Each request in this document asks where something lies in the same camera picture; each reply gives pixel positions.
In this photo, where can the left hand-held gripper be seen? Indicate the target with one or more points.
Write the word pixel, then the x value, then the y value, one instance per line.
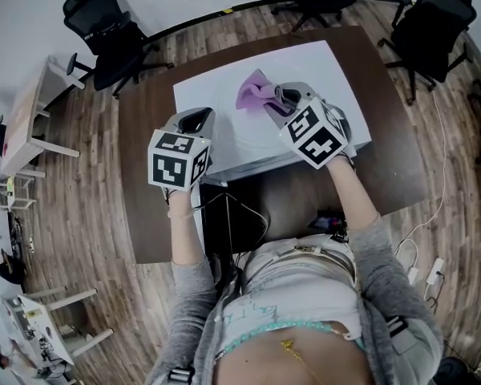
pixel 172 163

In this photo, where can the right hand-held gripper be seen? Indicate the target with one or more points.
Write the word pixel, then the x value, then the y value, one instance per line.
pixel 316 139

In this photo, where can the purple cloth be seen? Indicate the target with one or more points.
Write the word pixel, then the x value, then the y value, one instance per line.
pixel 252 90

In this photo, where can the white plate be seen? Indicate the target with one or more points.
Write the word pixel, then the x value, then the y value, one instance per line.
pixel 244 130

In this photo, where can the person's left forearm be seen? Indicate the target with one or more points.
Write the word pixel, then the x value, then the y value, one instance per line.
pixel 184 235

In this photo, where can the person's right forearm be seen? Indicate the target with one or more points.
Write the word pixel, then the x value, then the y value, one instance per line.
pixel 352 199

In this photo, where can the white board on table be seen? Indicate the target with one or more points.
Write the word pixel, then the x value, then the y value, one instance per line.
pixel 344 94

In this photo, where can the black waist-worn device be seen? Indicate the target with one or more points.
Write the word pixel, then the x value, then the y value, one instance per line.
pixel 324 223

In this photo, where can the belt with gold buckle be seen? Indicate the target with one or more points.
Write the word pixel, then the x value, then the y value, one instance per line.
pixel 304 249

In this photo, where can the light wood-top table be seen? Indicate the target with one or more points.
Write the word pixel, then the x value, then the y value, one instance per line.
pixel 20 122

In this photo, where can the person's white printed top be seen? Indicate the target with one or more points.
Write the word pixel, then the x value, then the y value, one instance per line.
pixel 296 291

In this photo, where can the small white stand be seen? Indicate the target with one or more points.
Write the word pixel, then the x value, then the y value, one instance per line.
pixel 20 203

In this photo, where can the person's gray cardigan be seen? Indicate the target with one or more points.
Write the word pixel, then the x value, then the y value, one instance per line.
pixel 393 279

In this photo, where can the white power adapter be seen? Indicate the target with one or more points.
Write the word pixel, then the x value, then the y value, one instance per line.
pixel 435 271
pixel 413 273

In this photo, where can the white table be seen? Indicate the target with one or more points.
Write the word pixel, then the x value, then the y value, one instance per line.
pixel 40 323

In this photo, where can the person's chest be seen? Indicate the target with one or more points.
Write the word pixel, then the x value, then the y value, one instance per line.
pixel 272 367

